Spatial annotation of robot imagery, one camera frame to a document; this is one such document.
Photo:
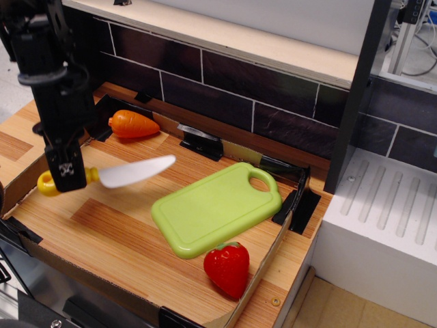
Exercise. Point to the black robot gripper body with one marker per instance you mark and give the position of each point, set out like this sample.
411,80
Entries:
37,37

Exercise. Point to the red toy strawberry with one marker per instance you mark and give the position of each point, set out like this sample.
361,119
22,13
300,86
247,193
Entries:
227,266

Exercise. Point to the brass screw in table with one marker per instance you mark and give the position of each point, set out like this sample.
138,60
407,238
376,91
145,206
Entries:
275,301

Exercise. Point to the yellow handled white toy knife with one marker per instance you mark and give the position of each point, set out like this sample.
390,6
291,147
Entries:
113,177

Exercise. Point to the aluminium frame with cables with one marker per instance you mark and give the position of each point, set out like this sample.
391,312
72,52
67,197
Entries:
411,55

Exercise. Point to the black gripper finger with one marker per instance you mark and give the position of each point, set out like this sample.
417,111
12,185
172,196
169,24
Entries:
65,163

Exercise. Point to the green plastic cutting board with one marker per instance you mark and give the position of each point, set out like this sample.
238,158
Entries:
196,218

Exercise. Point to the dark grey shelf post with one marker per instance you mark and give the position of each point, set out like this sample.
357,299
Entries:
369,65

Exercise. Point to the white sink drainboard unit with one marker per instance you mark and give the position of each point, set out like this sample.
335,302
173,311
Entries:
377,239

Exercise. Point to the orange toy carrot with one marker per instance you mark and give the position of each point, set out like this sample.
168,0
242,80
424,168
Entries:
129,124

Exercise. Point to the light wooden shelf board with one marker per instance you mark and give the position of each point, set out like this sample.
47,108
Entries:
258,47

